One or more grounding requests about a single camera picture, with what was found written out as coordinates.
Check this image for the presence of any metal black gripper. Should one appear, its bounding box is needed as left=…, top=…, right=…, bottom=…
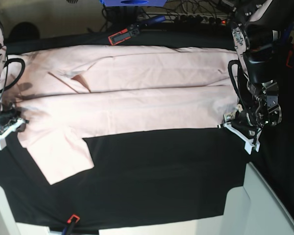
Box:
left=0, top=110, right=29, bottom=149

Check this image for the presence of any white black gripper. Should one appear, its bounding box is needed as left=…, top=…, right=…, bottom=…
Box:
left=218, top=104, right=262, bottom=147

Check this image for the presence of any pink T-shirt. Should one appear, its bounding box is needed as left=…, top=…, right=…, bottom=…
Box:
left=2, top=45, right=237, bottom=185

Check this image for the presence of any robot arm left side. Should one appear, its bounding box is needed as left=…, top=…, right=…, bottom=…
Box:
left=219, top=0, right=282, bottom=154

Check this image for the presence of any red object at right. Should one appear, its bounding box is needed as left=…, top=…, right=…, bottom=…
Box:
left=286, top=43, right=294, bottom=69

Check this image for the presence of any black table cloth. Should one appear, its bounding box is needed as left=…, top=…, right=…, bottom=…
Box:
left=0, top=26, right=294, bottom=232

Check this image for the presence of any white power strip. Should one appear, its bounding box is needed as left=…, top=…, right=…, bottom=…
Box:
left=138, top=11, right=229, bottom=26

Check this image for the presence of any orange black clamp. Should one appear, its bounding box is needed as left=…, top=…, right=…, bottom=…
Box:
left=108, top=15, right=166, bottom=46

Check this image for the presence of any blue box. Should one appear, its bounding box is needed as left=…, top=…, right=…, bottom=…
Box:
left=99, top=0, right=167, bottom=7

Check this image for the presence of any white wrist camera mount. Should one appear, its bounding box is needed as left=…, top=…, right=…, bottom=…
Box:
left=245, top=142, right=260, bottom=155

